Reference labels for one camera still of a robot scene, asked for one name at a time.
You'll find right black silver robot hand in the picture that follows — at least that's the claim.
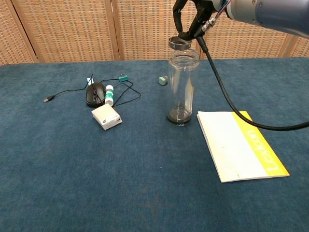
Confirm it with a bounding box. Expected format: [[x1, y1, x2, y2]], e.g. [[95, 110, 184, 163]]
[[172, 0, 229, 41]]

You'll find round metal lid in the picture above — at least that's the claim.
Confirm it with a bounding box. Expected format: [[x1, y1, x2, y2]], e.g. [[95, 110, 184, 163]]
[[168, 35, 192, 51]]

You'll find clear glass jar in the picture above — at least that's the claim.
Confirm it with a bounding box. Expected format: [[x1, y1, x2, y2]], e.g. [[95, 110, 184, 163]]
[[166, 47, 200, 127]]

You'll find white green glue stick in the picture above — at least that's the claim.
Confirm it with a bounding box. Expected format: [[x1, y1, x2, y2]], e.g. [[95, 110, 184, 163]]
[[104, 84, 114, 106]]

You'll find woven wooden folding screen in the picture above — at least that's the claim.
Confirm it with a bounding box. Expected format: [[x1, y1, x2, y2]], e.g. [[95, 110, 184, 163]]
[[0, 0, 309, 65]]

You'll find white yellow notebook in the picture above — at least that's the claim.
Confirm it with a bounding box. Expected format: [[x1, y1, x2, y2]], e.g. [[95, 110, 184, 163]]
[[197, 110, 290, 183]]

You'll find small white cardboard box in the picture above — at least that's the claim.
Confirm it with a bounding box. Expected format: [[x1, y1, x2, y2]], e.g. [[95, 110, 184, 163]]
[[91, 104, 123, 131]]

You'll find blue table mat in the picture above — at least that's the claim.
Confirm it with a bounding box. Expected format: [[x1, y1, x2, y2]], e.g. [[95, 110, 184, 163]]
[[0, 57, 309, 232]]

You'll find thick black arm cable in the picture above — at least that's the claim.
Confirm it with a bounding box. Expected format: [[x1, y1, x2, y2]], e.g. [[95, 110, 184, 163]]
[[195, 16, 309, 131]]

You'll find black mouse usb cable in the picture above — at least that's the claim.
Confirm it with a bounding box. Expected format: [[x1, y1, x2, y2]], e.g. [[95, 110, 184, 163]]
[[43, 78, 141, 108]]

